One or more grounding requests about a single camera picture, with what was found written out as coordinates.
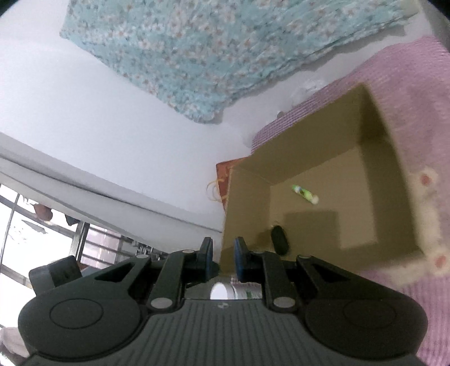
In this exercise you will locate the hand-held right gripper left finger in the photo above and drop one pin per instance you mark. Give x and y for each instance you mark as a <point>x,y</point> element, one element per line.
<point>208,254</point>

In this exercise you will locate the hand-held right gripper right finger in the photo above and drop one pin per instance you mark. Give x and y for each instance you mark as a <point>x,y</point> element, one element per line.
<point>239,257</point>

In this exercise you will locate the brown cardboard box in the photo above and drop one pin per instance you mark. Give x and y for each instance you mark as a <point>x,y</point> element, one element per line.
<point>316,147</point>

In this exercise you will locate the clear plastic bottle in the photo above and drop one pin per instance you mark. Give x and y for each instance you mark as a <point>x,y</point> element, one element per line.
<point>242,291</point>

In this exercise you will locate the black cylindrical stick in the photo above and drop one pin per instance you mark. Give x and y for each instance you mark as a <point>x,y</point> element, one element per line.
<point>280,240</point>

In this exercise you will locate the metal window railing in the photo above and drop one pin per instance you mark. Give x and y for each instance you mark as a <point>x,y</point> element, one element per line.
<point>91,242</point>

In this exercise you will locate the black boxy object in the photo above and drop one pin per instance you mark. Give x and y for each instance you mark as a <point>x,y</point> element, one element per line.
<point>54,272</point>

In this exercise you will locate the clear plastic bag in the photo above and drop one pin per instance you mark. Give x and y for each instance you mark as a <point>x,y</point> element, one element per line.
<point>306,90</point>

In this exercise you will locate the blue floral curtain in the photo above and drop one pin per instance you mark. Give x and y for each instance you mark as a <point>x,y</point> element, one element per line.
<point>218,52</point>

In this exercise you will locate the pink checkered blanket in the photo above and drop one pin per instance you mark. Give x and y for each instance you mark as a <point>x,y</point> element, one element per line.
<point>415,105</point>

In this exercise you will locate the cream wall socket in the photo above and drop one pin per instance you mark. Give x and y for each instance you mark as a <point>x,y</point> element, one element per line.
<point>410,6</point>

